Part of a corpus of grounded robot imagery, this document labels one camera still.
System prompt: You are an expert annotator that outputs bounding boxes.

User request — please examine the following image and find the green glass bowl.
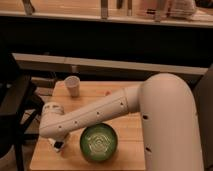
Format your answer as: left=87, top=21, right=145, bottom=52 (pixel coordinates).
left=80, top=123, right=118, bottom=162

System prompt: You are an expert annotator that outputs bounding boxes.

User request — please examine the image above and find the white paper cup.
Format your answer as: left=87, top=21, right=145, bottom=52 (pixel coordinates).
left=64, top=76, right=80, bottom=98

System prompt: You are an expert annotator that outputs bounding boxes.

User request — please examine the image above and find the grey long bench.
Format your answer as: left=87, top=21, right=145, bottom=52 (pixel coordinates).
left=14, top=53, right=208, bottom=83

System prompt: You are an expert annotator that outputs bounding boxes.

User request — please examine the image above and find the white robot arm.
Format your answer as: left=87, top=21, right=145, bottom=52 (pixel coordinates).
left=39, top=73, right=204, bottom=171

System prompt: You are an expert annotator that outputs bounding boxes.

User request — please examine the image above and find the black chair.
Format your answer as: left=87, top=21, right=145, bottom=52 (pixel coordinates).
left=0, top=49, right=44, bottom=171

